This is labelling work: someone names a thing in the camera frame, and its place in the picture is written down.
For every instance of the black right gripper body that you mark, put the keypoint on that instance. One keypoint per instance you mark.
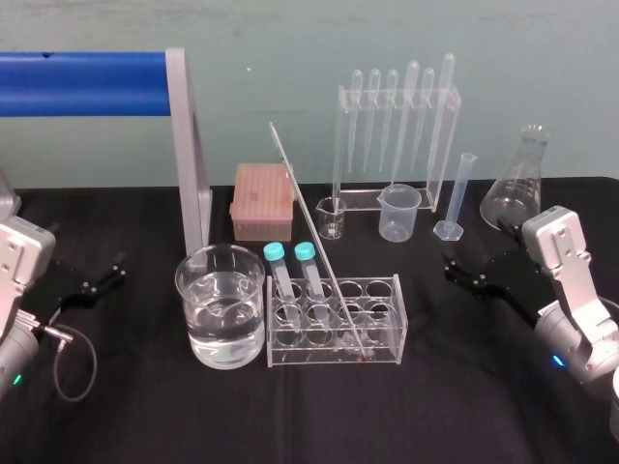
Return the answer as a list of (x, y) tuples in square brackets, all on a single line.
[(512, 280)]

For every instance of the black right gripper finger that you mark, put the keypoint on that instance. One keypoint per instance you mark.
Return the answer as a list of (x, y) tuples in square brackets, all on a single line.
[(511, 232), (466, 280)]

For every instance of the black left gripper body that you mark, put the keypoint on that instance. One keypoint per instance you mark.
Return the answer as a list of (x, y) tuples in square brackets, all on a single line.
[(60, 290)]

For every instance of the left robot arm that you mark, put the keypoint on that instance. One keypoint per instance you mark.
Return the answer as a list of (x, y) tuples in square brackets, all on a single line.
[(19, 251)]

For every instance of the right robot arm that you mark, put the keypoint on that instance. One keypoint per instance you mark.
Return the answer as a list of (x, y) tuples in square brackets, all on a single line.
[(575, 299)]

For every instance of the clear plastic beaker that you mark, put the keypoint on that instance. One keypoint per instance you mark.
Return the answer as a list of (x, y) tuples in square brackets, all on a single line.
[(399, 215)]

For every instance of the clear acrylic test tube rack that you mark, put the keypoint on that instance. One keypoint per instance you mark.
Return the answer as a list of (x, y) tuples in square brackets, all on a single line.
[(382, 333)]

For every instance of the clear acrylic pipette rack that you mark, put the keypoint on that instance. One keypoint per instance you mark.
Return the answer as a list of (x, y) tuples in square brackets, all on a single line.
[(445, 145)]

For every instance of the large glass beaker with water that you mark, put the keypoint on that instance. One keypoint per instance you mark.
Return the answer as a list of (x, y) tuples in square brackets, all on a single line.
[(220, 309)]

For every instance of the grey tube stand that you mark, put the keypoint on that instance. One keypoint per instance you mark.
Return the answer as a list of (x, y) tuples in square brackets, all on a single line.
[(188, 169)]

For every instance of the blue tube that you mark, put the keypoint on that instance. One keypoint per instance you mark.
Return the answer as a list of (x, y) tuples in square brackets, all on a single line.
[(82, 84)]

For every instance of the small glass beaker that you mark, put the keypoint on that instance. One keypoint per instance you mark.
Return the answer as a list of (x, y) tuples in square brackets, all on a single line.
[(331, 220)]

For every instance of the teal capped test tube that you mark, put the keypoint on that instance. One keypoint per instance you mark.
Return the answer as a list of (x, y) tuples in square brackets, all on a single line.
[(311, 278), (281, 278)]

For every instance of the glass thermometer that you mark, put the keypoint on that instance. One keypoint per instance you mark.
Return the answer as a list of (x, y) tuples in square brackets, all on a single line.
[(309, 220)]

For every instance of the glass conical flask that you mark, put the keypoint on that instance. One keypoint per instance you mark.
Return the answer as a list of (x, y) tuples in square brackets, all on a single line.
[(520, 188)]

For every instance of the plastic graduated cylinder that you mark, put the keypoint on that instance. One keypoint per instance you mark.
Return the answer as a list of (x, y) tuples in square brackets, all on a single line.
[(459, 193)]

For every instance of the long clear plastic pipette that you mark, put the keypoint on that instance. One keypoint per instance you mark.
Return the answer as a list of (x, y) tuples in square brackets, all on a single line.
[(444, 106), (408, 101)]

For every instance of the clear glass stirring rod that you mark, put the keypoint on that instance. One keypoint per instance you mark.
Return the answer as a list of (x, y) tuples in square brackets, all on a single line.
[(333, 215)]

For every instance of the short clear plastic pipette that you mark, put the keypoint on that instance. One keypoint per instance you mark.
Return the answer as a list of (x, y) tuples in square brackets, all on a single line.
[(355, 96), (373, 96), (425, 104), (390, 96)]

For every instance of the pink pipette tip box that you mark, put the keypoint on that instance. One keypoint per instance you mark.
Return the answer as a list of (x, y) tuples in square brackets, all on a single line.
[(261, 200)]

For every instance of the black table cloth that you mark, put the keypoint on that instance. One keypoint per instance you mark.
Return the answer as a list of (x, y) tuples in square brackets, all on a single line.
[(309, 415)]

